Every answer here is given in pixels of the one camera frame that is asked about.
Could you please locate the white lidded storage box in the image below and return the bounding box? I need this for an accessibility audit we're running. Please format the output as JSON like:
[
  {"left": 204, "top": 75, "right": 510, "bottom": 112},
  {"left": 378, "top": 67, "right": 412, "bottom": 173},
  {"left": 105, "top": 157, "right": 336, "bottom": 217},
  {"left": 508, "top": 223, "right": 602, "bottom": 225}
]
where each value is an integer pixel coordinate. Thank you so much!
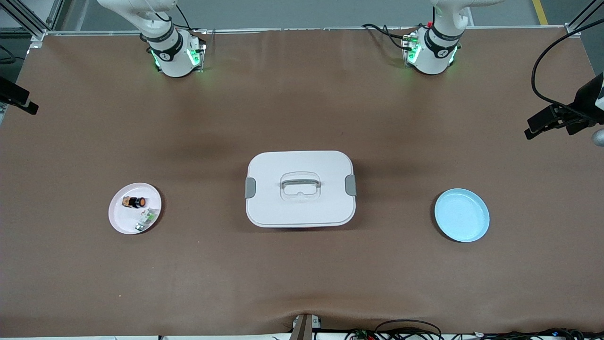
[{"left": 244, "top": 150, "right": 357, "bottom": 229}]

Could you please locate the light blue round plate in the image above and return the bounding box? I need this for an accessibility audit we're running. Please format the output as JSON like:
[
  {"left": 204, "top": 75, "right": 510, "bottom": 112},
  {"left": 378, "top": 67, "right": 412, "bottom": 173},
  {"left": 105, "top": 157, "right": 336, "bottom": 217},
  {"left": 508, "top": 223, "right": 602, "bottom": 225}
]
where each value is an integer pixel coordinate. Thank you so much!
[{"left": 434, "top": 188, "right": 490, "bottom": 243}]

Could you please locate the pink round plate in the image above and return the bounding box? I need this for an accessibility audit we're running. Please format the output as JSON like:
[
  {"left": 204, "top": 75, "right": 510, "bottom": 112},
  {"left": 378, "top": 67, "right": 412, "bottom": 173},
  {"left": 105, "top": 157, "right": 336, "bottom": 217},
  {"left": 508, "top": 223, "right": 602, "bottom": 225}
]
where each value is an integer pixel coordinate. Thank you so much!
[{"left": 108, "top": 182, "right": 162, "bottom": 236}]

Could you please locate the brown table cover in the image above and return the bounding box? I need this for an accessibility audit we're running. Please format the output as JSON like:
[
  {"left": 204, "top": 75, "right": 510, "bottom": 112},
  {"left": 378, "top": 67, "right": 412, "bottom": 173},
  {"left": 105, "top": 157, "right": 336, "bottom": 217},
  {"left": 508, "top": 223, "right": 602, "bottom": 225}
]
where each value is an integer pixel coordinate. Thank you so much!
[{"left": 0, "top": 26, "right": 604, "bottom": 338}]

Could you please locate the green and white switch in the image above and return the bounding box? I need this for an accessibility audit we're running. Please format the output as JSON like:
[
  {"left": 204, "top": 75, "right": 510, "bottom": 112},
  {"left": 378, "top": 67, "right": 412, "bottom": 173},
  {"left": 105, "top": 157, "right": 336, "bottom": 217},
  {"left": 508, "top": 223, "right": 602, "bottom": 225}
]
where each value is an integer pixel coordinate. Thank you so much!
[{"left": 135, "top": 208, "right": 159, "bottom": 232}]

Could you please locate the black right arm base cable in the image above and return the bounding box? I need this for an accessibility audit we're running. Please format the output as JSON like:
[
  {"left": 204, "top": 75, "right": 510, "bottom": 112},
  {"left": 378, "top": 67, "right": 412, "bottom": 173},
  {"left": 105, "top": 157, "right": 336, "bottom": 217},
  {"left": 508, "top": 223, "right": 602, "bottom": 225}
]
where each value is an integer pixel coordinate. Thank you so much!
[{"left": 175, "top": 4, "right": 208, "bottom": 48}]

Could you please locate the black arm base cable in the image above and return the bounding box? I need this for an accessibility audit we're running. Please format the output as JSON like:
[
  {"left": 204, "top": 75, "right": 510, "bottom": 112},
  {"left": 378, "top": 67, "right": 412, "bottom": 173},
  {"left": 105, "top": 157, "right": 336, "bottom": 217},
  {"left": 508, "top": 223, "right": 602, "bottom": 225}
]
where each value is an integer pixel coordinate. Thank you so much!
[
  {"left": 361, "top": 22, "right": 417, "bottom": 53},
  {"left": 175, "top": 4, "right": 208, "bottom": 48}
]

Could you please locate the black left arm base cable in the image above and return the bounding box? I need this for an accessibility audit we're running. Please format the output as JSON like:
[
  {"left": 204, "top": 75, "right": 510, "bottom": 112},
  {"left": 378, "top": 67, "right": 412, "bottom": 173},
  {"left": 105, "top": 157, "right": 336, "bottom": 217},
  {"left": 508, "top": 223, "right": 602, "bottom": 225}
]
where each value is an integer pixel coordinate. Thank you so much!
[{"left": 361, "top": 22, "right": 417, "bottom": 53}]

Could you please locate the black cable bundle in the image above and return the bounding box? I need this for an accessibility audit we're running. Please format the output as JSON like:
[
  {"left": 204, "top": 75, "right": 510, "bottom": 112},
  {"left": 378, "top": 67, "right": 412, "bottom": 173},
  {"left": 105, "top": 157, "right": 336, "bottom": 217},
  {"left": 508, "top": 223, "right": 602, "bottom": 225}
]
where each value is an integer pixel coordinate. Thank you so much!
[{"left": 472, "top": 328, "right": 604, "bottom": 340}]

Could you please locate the black looped cable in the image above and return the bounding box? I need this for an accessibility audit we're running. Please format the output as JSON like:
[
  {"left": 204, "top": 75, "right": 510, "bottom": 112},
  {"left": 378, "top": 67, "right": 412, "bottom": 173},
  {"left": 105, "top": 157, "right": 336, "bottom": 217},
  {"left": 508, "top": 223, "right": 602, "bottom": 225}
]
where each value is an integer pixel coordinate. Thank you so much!
[{"left": 375, "top": 319, "right": 443, "bottom": 340}]

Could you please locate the front camera mount post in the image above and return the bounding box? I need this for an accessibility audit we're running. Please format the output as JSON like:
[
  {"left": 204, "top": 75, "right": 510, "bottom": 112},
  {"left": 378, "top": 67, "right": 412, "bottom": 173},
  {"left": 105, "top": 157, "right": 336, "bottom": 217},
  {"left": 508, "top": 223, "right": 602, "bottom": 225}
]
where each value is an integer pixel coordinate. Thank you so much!
[{"left": 292, "top": 313, "right": 322, "bottom": 340}]

